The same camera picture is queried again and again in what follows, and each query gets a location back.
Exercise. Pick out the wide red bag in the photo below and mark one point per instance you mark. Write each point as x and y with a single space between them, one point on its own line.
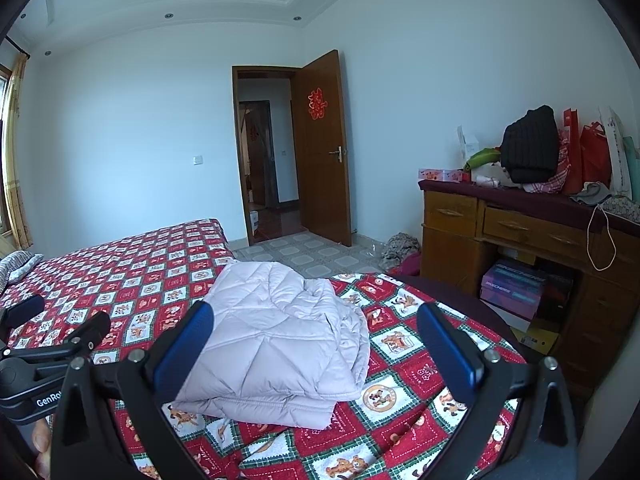
595 160

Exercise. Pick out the pink tissue box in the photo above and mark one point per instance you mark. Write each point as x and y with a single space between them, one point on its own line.
442 175

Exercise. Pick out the striped pillow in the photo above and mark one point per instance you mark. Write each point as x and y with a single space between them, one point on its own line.
22 265

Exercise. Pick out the light pink quilted jacket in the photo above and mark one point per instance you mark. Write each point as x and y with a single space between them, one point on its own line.
270 340

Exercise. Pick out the brown wooden door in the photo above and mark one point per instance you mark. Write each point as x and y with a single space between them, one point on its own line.
320 185

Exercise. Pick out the small white hallway box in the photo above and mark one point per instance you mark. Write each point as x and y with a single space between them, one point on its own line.
255 221

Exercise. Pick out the patterned beige cloth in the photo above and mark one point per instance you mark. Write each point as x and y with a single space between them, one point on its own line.
620 209

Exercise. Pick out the yellow curtain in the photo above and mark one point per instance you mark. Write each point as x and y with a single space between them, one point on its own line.
17 160

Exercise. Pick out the dark shoe box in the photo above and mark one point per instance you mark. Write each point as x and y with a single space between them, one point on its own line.
557 290

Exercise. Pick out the green cloth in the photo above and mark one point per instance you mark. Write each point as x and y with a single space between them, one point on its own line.
480 159

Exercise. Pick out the teal bag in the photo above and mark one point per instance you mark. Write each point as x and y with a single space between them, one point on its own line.
632 170

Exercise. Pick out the white paper bag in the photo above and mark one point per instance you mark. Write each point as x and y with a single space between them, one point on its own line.
616 150

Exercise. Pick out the dark red cloth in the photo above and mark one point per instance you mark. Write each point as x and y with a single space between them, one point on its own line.
410 265

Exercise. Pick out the red paper door decoration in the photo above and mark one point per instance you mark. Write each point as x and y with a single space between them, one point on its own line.
317 104

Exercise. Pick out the white bundle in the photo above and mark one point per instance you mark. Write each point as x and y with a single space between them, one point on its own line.
487 175

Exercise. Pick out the red plaid cloth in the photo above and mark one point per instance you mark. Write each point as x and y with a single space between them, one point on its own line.
555 182

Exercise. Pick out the window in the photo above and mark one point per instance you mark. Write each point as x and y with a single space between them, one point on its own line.
3 95

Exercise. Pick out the purple shoe box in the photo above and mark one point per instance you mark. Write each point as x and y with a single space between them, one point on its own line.
510 287

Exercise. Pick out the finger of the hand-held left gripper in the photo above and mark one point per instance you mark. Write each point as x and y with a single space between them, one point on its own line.
22 310
90 330

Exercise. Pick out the grey cloth pile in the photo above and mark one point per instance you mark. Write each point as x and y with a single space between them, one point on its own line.
400 247

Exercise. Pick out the black clothing pile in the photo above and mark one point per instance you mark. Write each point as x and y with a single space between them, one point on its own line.
530 145

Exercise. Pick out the yellow box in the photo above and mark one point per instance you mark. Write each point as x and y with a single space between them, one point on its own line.
540 335

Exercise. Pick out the tall red bag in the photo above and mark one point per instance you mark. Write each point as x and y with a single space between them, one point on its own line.
572 150

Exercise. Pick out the brown door frame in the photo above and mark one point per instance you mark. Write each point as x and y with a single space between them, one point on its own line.
240 160

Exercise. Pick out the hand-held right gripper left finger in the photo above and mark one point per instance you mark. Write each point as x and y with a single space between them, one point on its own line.
185 355

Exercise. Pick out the wooden desk with drawers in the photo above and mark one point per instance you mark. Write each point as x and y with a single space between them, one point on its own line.
450 240

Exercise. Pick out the red printed bear blanket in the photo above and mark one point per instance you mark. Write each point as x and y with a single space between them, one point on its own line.
150 280

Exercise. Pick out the person's left hand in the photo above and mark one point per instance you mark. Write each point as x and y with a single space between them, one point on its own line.
42 442

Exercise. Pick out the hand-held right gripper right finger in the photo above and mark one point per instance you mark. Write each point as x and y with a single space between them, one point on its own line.
445 355

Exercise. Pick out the black curtain rod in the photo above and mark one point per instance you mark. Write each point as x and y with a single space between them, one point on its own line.
17 46

